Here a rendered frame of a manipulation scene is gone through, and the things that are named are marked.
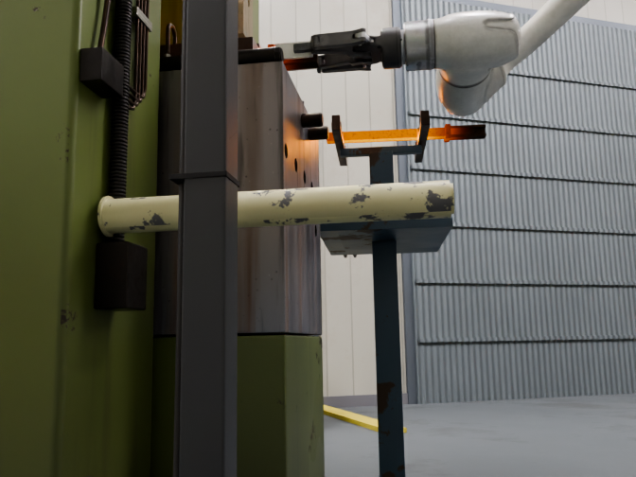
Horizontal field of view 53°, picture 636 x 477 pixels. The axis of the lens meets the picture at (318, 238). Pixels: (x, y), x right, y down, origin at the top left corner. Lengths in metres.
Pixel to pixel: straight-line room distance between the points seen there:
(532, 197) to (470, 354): 1.44
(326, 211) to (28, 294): 0.36
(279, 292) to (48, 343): 0.36
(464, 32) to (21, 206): 0.78
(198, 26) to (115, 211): 0.30
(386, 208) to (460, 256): 4.40
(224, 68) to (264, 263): 0.46
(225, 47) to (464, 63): 0.68
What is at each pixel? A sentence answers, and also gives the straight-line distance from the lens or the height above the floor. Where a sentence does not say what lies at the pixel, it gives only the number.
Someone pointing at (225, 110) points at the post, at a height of 0.66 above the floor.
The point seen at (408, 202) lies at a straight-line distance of 0.76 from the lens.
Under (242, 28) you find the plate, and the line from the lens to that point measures 1.61.
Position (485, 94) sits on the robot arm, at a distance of 1.36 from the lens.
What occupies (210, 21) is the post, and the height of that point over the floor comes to 0.75.
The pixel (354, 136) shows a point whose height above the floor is 0.98.
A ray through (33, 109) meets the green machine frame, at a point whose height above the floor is 0.74.
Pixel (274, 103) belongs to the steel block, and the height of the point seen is 0.84.
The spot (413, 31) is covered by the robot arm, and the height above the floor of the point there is 1.00.
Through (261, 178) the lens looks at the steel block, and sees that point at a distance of 1.03.
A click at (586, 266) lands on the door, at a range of 5.82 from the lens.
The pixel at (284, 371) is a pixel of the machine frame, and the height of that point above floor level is 0.41.
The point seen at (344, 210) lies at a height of 0.61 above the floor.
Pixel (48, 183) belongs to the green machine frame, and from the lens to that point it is 0.83.
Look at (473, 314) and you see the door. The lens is 5.16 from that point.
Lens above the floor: 0.45
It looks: 9 degrees up
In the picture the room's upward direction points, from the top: 1 degrees counter-clockwise
